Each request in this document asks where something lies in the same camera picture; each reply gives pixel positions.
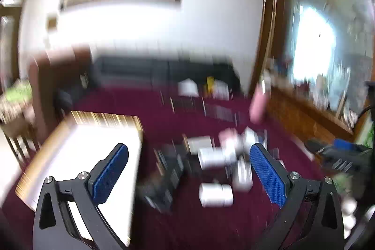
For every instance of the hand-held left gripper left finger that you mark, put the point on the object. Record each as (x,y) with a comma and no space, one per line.
(111,171)

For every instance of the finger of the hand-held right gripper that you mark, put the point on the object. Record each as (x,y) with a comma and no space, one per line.
(344,144)

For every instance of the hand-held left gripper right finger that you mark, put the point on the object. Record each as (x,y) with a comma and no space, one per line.
(268,173)

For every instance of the gold-rimmed white box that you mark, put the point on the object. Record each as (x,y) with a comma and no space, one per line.
(88,144)

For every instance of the white pill bottle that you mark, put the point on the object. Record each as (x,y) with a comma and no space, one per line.
(215,195)

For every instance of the black foil packet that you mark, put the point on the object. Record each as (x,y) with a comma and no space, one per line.
(171,171)

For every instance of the plain white box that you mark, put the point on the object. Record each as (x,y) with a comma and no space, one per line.
(250,135)

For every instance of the wooden sideboard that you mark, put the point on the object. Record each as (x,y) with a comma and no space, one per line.
(301,115)

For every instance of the pink white packet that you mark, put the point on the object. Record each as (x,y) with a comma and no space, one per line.
(228,135)

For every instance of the white jar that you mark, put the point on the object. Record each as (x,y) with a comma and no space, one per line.
(212,158)

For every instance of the pink thermos bottle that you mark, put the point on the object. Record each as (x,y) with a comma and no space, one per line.
(258,105)

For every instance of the dark grey bar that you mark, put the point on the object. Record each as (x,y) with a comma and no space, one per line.
(225,113)

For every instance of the white medicine box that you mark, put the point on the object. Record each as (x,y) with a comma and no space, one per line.
(199,144)

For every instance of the black bag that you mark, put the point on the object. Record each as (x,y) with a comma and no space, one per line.
(65,100)

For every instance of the dark red tablecloth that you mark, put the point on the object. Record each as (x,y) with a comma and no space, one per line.
(190,226)

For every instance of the wooden slat chair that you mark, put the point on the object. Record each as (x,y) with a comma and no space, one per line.
(20,144)

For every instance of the dark sofa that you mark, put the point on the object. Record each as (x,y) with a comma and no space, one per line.
(146,71)

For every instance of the patterned glass partition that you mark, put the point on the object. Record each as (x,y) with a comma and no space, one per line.
(316,42)

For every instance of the yellow packet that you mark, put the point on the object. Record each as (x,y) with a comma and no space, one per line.
(210,84)

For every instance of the brown armchair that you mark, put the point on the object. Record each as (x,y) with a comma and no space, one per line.
(58,71)

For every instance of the white paper bag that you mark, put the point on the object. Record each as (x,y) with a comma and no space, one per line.
(188,87)

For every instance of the green patterned cloth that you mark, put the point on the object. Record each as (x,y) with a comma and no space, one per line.
(16,96)

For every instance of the wooden glass-panel door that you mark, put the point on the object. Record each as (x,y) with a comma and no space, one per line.
(10,33)

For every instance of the wooden door frame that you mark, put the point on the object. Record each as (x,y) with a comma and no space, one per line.
(268,33)

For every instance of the wall switch panel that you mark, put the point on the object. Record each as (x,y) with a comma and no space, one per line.
(52,22)

